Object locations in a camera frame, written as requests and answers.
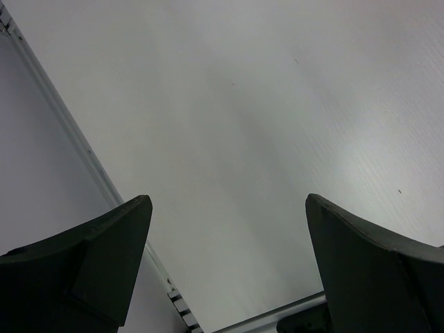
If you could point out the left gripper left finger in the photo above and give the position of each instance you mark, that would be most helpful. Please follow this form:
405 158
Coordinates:
80 280

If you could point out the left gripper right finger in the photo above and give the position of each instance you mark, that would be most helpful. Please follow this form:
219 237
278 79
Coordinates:
374 279

